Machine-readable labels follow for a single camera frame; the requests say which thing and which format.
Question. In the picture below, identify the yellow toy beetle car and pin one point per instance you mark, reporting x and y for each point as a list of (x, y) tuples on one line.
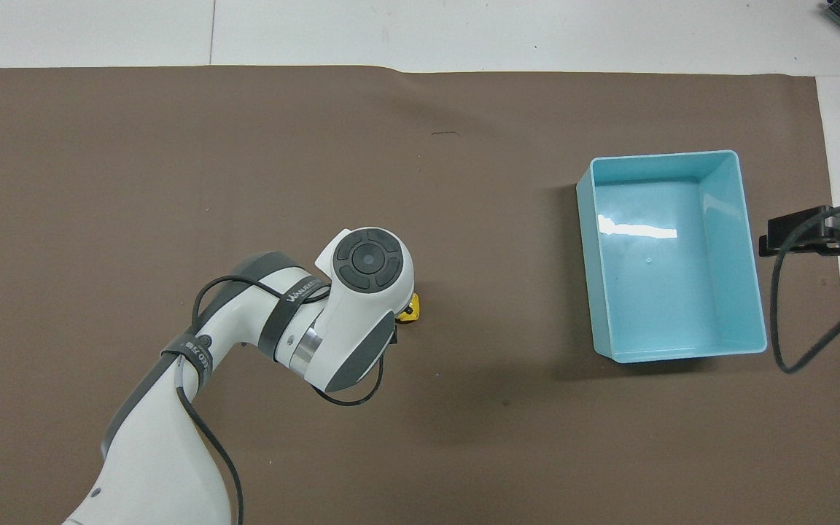
[(411, 306)]

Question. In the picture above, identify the light blue plastic bin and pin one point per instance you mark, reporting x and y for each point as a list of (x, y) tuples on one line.
[(671, 270)]

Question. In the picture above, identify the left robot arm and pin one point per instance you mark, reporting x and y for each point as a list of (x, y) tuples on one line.
[(165, 445)]

